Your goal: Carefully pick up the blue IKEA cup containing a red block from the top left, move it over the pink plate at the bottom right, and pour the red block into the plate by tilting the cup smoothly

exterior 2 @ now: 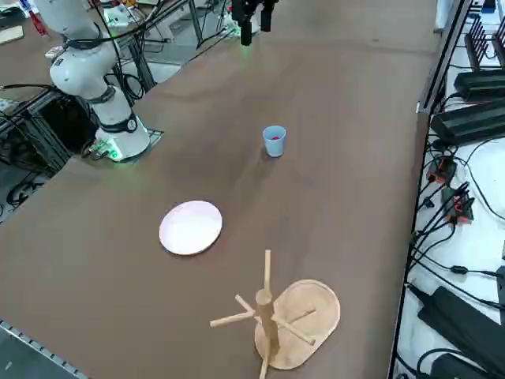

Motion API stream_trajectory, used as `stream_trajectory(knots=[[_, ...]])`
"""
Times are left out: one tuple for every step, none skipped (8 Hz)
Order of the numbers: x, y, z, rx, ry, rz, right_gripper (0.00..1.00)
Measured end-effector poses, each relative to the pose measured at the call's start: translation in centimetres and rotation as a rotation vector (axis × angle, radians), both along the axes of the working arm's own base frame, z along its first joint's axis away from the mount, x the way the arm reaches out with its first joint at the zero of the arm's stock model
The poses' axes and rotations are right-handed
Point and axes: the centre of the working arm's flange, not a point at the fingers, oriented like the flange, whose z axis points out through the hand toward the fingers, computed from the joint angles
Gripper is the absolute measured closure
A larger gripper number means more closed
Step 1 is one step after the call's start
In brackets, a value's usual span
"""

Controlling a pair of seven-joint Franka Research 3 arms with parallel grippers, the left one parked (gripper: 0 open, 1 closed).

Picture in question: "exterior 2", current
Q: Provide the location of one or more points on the blue plastic cup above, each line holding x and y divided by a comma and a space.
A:
274, 148

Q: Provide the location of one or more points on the pink round plate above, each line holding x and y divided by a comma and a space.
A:
191, 227

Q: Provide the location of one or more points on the wooden cup rack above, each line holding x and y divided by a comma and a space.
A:
311, 300

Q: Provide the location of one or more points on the red bottle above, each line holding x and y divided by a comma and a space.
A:
39, 23

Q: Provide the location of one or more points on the black slotted stand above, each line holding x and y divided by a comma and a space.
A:
473, 39

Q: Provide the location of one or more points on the black power brick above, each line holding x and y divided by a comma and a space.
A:
461, 323
481, 83
469, 122
453, 367

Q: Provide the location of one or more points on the orange black connector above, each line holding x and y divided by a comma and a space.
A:
457, 205
442, 169

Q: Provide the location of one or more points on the wooden board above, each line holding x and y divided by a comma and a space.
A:
10, 34

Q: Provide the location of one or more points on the aluminium frame post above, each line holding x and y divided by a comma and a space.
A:
442, 59

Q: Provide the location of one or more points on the black aluminium frame stand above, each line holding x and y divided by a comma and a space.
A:
59, 118

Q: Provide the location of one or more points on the grey aluminium edge rail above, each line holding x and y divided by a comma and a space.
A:
39, 348

